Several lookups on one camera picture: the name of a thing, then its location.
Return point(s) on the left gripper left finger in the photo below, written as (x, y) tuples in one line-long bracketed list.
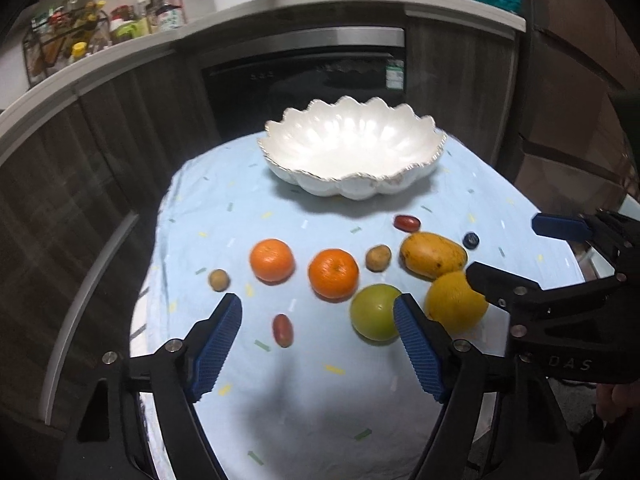
[(177, 375)]

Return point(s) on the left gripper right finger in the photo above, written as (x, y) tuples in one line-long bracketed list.
[(457, 375)]

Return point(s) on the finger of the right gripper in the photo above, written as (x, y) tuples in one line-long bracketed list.
[(570, 229), (510, 292)]

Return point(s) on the yellow lemon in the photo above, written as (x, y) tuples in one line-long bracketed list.
[(452, 302)]

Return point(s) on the dark blueberry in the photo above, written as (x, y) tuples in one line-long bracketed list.
[(470, 240)]

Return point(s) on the small brown kiwi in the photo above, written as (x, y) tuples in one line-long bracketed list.
[(218, 280), (378, 258)]

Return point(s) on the yellow brown mango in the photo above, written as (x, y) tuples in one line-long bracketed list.
[(431, 255)]

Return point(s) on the green apple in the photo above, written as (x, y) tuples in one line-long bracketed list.
[(372, 312)]

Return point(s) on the red jujube front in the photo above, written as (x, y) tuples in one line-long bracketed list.
[(282, 330)]

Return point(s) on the red jujube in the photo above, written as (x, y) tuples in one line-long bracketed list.
[(406, 223), (282, 330)]

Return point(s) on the orange mandarin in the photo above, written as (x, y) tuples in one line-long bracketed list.
[(272, 261), (333, 274)]

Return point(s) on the right hand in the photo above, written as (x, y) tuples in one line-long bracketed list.
[(614, 400)]

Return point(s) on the light blue patterned tablecloth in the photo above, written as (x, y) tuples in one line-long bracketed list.
[(332, 406)]

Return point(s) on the dark wood cabinet door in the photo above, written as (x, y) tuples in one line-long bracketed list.
[(78, 152)]

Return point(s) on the white scalloped ceramic bowl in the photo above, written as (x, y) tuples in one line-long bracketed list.
[(352, 149)]

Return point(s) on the black built-in dishwasher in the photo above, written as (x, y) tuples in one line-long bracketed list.
[(255, 81)]

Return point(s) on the yellow capped bottle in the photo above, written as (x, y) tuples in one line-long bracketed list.
[(79, 51)]

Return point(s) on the green lidded container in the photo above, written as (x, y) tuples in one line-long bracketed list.
[(122, 31)]

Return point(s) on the large soy sauce bottle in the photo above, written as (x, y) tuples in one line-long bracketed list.
[(170, 14)]

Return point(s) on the silver cabinet handle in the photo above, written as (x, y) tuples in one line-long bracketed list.
[(75, 313)]

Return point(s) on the black wire spice rack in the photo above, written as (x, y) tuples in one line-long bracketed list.
[(47, 44)]

